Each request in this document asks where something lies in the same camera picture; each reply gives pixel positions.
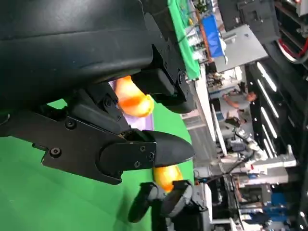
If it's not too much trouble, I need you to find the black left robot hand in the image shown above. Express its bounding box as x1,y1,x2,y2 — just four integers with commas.
0,0,196,186

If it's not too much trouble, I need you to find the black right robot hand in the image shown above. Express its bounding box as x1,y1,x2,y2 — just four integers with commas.
127,180,209,223

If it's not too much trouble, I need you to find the orange white toy bread roll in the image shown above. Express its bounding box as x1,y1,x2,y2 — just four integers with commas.
113,75,155,118
153,165,184,193

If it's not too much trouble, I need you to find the lilac plate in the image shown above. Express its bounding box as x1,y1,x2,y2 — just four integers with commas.
108,80,155,132

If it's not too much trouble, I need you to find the person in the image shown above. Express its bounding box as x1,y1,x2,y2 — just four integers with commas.
222,90,257,113

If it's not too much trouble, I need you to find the green table cloth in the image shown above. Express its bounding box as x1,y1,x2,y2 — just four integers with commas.
0,0,203,231

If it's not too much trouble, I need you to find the blue panel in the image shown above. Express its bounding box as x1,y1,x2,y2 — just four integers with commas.
201,14,225,58

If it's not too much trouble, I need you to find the grey board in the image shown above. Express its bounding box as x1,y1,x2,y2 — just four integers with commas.
214,24,269,73

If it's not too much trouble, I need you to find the red cable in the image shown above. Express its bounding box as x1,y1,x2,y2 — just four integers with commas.
276,38,308,60

